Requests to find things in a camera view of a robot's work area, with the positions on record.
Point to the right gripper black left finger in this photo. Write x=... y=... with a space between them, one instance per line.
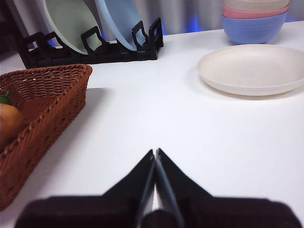
x=99 y=211

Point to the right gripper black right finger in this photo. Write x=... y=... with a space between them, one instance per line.
x=225 y=213

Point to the brown potato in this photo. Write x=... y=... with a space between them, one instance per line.
x=9 y=126

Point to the brown wicker basket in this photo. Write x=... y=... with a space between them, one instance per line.
x=47 y=95

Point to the green cucumber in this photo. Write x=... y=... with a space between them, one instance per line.
x=4 y=97

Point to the cream plate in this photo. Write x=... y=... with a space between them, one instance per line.
x=251 y=69

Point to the black dish rack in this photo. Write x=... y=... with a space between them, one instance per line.
x=95 y=57

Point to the blue bowl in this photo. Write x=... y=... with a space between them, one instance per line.
x=254 y=31

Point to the pale green plate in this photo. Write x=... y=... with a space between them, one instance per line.
x=71 y=23

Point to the pale blue plate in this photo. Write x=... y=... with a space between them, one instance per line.
x=123 y=21

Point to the pink bowl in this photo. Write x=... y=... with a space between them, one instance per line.
x=237 y=13

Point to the grey pleated curtain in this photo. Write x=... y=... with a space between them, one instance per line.
x=180 y=12

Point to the cream bowl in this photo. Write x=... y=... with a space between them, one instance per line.
x=256 y=5

